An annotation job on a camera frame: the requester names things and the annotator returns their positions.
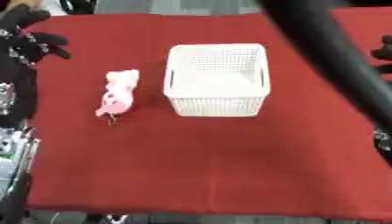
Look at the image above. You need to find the white plastic basket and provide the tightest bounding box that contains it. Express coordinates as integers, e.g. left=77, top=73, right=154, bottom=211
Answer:
left=162, top=43, right=273, bottom=118

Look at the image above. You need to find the thick black tube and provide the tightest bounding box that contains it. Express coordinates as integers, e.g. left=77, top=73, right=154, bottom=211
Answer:
left=255, top=0, right=392, bottom=131

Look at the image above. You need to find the black chair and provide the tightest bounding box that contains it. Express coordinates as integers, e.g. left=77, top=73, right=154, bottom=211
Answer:
left=56, top=0, right=100, bottom=15

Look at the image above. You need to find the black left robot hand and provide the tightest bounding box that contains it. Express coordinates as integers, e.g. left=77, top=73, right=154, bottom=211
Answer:
left=0, top=4, right=74, bottom=121

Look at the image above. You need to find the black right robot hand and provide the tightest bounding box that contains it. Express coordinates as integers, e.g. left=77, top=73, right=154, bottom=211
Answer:
left=370, top=34, right=392, bottom=75

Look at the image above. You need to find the pink and white soft toy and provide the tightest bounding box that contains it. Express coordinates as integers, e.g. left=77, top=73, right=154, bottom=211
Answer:
left=93, top=68, right=143, bottom=127

